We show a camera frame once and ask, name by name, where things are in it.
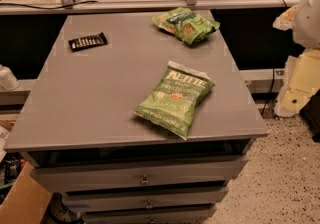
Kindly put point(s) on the bottom drawer with knob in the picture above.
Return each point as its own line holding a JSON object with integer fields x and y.
{"x": 166, "y": 215}

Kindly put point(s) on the green Kettle jalapeno chip bag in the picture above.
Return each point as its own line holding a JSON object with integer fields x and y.
{"x": 172, "y": 103}

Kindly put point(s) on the middle drawer with knob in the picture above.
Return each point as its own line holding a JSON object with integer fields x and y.
{"x": 148, "y": 199}

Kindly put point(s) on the top drawer with knob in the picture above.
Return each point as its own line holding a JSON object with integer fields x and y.
{"x": 139, "y": 174}

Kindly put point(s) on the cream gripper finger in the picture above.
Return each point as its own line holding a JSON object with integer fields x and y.
{"x": 300, "y": 83}
{"x": 284, "y": 22}

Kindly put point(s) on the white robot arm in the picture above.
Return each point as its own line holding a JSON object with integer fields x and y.
{"x": 306, "y": 24}

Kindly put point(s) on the green snack bag at back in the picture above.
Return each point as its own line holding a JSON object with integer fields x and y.
{"x": 186, "y": 25}

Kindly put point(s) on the black rxbar chocolate bar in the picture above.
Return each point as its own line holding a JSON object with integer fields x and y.
{"x": 88, "y": 42}

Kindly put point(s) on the cardboard box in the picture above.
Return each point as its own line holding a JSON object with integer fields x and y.
{"x": 26, "y": 202}

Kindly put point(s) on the drawer with knob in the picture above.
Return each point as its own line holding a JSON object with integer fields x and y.
{"x": 148, "y": 199}
{"x": 166, "y": 215}
{"x": 139, "y": 174}

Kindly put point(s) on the white bottle at left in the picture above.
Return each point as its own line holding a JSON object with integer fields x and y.
{"x": 7, "y": 79}

